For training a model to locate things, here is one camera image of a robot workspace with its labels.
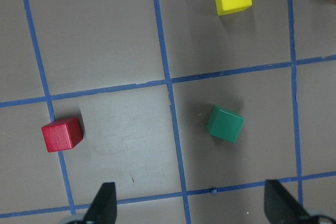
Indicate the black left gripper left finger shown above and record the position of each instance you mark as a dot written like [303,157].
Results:
[104,206]

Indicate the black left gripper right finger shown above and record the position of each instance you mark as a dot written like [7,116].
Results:
[280,206]

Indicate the red wooden block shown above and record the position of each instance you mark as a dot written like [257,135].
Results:
[62,134]

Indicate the green wooden block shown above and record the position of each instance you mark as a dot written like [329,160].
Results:
[224,124]

